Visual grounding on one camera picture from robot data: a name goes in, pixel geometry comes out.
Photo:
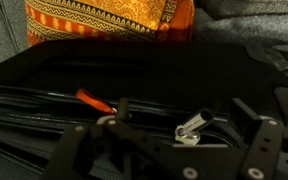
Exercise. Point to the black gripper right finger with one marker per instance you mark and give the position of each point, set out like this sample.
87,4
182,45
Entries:
264,150

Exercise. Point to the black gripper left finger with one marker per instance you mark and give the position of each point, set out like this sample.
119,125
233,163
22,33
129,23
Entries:
140,140

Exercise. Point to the silver metal zip pull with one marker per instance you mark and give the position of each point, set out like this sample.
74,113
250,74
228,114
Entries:
194,123

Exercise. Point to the orange zip pull tab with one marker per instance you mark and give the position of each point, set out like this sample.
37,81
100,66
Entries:
90,100

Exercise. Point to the black wheeled suitcase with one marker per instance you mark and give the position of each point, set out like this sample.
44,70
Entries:
167,73

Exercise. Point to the grey fabric sofa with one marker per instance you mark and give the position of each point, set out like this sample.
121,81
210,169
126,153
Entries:
250,30

